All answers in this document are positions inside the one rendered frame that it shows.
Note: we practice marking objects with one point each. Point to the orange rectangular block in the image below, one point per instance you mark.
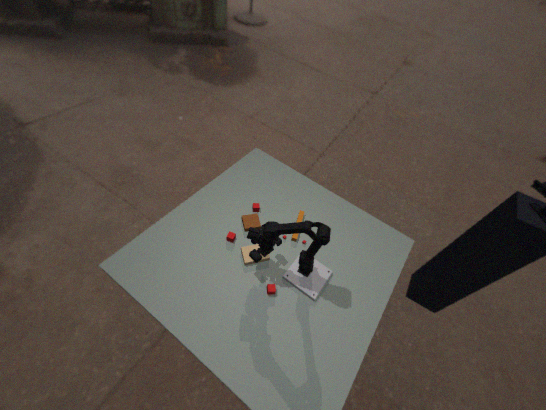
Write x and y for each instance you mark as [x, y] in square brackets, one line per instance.
[299, 219]

